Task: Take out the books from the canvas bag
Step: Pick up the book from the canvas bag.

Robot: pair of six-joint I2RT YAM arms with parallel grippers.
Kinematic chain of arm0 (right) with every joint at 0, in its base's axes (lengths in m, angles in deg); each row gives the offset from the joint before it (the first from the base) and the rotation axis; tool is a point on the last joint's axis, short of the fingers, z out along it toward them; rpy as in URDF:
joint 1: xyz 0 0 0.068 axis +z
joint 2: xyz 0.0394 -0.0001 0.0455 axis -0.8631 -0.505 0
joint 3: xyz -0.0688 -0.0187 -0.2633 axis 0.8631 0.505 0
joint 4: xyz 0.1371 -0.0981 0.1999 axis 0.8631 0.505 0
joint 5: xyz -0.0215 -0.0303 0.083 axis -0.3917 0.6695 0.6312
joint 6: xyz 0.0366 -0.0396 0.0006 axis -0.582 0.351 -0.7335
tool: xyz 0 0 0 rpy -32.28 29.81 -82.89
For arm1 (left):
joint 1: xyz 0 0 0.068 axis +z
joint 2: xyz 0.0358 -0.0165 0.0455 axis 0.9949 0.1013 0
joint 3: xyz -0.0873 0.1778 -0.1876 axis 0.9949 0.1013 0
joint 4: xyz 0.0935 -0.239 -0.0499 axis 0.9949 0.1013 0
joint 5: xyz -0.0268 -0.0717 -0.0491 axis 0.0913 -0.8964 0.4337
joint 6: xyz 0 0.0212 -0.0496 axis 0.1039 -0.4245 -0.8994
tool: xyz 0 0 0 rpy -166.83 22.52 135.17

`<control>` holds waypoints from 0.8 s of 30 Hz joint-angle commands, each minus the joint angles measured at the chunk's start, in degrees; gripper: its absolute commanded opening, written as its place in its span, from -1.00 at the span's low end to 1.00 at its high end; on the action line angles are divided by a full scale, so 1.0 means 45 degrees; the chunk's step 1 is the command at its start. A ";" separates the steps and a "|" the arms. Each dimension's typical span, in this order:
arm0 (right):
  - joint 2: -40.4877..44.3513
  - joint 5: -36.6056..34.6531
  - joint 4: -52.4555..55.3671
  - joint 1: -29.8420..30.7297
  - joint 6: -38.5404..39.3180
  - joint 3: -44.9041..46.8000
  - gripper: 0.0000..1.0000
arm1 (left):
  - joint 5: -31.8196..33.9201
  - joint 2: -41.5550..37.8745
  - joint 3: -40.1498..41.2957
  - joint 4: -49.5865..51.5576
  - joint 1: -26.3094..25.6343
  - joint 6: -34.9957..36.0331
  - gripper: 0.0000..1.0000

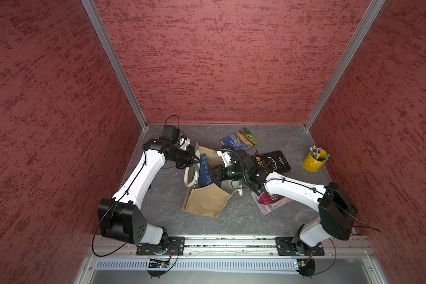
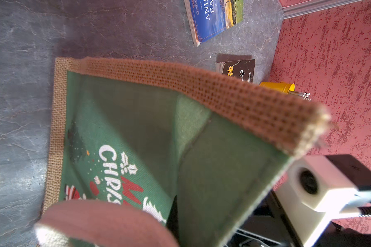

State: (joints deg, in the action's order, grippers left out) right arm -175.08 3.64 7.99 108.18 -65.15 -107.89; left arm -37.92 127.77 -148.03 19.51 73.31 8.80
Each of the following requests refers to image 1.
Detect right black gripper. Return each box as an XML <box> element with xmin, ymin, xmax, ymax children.
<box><xmin>206</xmin><ymin>164</ymin><xmax>248</xmax><ymax>181</ymax></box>

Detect dark blue book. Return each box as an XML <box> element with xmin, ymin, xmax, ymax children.
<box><xmin>198</xmin><ymin>154</ymin><xmax>221</xmax><ymax>188</ymax></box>

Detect green burlap canvas bag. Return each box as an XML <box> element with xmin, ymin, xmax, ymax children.
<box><xmin>182</xmin><ymin>164</ymin><xmax>244</xmax><ymax>218</ymax></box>

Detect Animal Farm blue book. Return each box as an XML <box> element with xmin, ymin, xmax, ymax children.
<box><xmin>221</xmin><ymin>128</ymin><xmax>258</xmax><ymax>151</ymax></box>

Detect black book yellow characters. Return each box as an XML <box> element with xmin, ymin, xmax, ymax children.
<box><xmin>255</xmin><ymin>150</ymin><xmax>292</xmax><ymax>174</ymax></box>

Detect pink red book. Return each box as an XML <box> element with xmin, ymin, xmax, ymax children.
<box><xmin>251</xmin><ymin>192</ymin><xmax>292</xmax><ymax>215</ymax></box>

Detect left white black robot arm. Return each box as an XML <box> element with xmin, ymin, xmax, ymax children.
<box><xmin>98</xmin><ymin>137</ymin><xmax>198</xmax><ymax>254</ymax></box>

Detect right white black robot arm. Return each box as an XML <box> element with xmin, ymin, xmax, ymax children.
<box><xmin>208</xmin><ymin>166</ymin><xmax>357</xmax><ymax>256</ymax></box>

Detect yellow pen cup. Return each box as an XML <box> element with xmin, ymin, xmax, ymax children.
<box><xmin>302</xmin><ymin>146</ymin><xmax>331</xmax><ymax>173</ymax></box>

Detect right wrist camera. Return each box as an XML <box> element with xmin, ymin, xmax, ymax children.
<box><xmin>236</xmin><ymin>150</ymin><xmax>257</xmax><ymax>172</ymax></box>

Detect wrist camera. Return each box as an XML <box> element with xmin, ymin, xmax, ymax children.
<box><xmin>236</xmin><ymin>150</ymin><xmax>257</xmax><ymax>172</ymax></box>
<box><xmin>160</xmin><ymin>125</ymin><xmax>181</xmax><ymax>144</ymax></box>

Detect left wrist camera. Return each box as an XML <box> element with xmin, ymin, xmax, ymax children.
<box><xmin>160</xmin><ymin>125</ymin><xmax>181</xmax><ymax>144</ymax></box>

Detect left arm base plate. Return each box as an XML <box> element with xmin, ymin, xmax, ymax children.
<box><xmin>136</xmin><ymin>236</ymin><xmax>186</xmax><ymax>256</ymax></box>

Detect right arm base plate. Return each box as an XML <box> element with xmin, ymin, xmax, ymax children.
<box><xmin>275</xmin><ymin>237</ymin><xmax>325</xmax><ymax>256</ymax></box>

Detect aluminium front rail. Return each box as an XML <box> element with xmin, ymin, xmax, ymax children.
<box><xmin>93</xmin><ymin>235</ymin><xmax>376</xmax><ymax>260</ymax></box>

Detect left aluminium corner post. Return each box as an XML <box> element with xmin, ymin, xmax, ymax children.
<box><xmin>81</xmin><ymin>0</ymin><xmax>147</xmax><ymax>131</ymax></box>

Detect aluminium corner post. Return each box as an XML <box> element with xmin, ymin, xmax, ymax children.
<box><xmin>81</xmin><ymin>0</ymin><xmax>147</xmax><ymax>131</ymax></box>
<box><xmin>304</xmin><ymin>0</ymin><xmax>386</xmax><ymax>132</ymax></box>

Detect right aluminium corner post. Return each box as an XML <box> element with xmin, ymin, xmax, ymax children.
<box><xmin>304</xmin><ymin>0</ymin><xmax>386</xmax><ymax>132</ymax></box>

